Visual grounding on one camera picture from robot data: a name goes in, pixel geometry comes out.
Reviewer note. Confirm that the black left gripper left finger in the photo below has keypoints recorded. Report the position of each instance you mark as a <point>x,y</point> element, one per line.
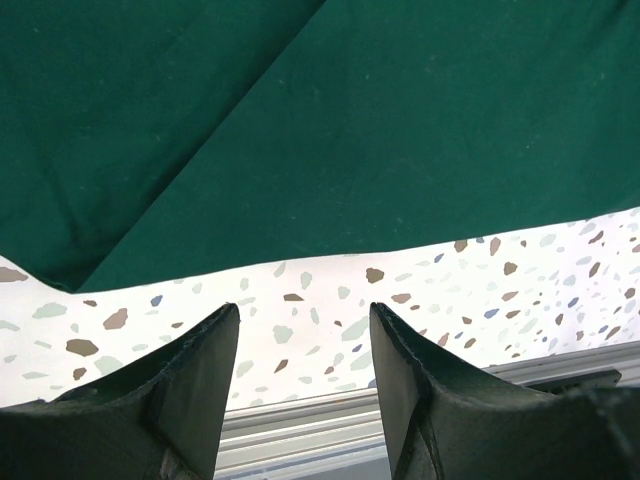
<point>159,417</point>

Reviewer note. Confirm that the aluminium table frame rail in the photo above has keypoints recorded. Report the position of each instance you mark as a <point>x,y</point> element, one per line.
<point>340,436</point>

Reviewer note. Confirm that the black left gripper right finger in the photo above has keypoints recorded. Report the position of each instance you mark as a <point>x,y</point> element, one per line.
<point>444,418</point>

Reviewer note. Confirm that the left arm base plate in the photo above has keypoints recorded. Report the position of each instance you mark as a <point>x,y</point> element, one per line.
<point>608,378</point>

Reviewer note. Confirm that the green surgical cloth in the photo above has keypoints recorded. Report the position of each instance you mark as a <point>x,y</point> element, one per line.
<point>143,141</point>

